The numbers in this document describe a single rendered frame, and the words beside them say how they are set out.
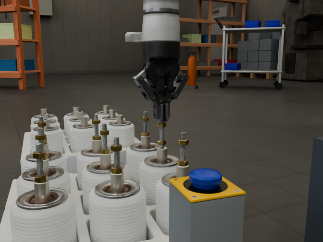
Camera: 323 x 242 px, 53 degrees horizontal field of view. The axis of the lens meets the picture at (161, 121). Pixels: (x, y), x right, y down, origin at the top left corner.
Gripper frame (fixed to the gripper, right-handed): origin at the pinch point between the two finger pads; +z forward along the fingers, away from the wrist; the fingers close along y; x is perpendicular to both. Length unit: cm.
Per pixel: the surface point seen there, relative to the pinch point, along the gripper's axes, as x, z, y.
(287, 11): 394, -111, 611
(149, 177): -2.0, 12.8, -4.3
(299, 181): 13, 36, 74
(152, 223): -10.1, 17.8, -9.0
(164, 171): -4.1, 11.3, -2.2
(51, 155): 17.7, 10.6, -18.0
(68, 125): 55, 12, -1
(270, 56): 434, -15, 617
